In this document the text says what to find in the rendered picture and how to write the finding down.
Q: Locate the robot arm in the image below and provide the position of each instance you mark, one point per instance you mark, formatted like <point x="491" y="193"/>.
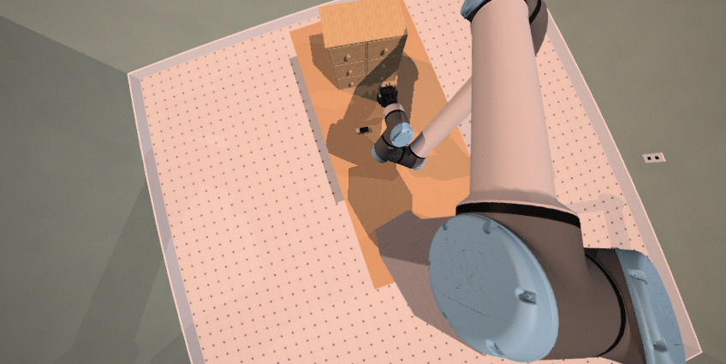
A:
<point x="510" y="274"/>

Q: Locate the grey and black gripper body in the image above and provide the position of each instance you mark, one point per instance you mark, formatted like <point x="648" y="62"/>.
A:
<point x="386" y="93"/>

